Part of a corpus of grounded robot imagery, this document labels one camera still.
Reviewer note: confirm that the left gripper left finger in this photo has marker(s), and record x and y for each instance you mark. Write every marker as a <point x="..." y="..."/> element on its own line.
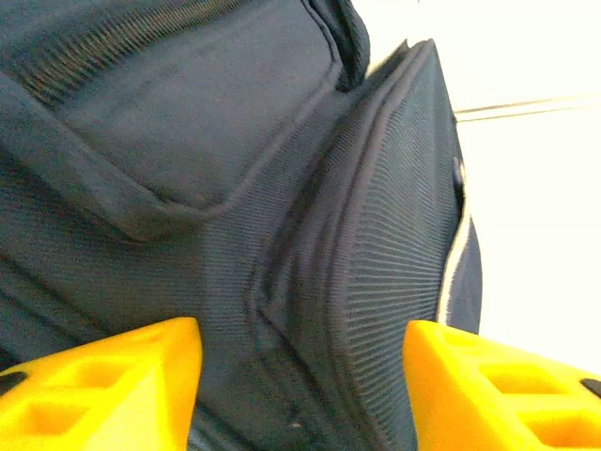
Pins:
<point x="94" y="404"/>

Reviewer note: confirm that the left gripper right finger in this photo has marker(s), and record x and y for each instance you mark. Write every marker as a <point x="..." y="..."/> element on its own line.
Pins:
<point x="497" y="404"/>

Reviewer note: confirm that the navy blue backpack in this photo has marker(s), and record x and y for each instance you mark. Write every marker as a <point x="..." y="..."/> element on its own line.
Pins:
<point x="235" y="188"/>

